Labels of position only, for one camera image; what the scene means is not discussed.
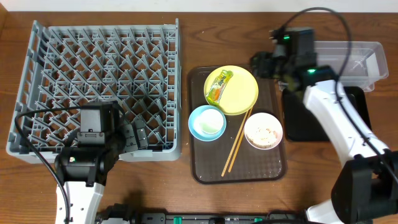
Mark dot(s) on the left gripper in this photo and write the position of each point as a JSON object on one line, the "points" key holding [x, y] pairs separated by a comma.
{"points": [[131, 137]]}

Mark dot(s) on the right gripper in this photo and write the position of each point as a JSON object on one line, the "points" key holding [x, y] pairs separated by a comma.
{"points": [[261, 65]]}

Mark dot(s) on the yellow green snack wrapper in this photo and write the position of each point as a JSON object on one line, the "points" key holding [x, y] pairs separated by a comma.
{"points": [[217, 87]]}

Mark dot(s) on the pink bowl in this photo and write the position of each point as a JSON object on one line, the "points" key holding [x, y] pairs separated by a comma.
{"points": [[263, 131]]}

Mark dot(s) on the white cup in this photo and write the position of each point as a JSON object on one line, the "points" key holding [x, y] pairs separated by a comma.
{"points": [[209, 121]]}

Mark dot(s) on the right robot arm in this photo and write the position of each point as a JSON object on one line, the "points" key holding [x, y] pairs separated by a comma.
{"points": [[366, 187]]}

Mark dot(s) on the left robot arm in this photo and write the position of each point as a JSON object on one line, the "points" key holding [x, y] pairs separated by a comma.
{"points": [[89, 154]]}

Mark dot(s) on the grey plastic dishwasher rack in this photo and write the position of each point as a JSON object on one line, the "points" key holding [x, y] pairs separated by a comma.
{"points": [[136, 65]]}

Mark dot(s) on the clear plastic waste bin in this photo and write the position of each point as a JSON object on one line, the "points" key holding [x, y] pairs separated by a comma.
{"points": [[367, 63]]}

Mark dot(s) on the yellow plate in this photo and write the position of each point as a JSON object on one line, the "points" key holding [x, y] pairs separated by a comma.
{"points": [[240, 93]]}

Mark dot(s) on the black tray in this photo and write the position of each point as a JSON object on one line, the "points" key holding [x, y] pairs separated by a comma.
{"points": [[301, 125]]}

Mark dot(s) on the brown serving tray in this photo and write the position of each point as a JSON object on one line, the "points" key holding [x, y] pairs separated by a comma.
{"points": [[209, 157]]}

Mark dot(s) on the left wooden chopstick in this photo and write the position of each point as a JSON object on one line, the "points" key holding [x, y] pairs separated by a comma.
{"points": [[235, 143]]}

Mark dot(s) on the wooden chopstick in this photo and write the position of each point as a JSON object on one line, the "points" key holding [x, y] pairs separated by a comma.
{"points": [[235, 143], [232, 161]]}

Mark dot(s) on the right wooden chopstick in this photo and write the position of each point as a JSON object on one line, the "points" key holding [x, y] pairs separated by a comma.
{"points": [[232, 161]]}

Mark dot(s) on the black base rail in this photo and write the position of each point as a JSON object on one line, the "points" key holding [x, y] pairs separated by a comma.
{"points": [[121, 213]]}

